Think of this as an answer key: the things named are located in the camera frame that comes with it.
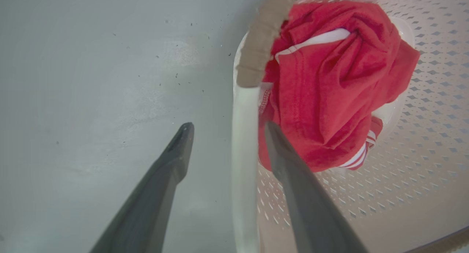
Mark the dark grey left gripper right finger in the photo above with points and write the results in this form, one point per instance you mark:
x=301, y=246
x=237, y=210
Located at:
x=311, y=205

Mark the white perforated plastic laundry basket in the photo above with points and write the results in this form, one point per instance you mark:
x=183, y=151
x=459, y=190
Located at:
x=421, y=154

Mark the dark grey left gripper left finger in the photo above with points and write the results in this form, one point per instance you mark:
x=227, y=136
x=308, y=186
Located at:
x=146, y=205

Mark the red garment with white stripes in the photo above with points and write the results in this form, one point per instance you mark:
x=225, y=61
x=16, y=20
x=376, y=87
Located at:
x=329, y=92

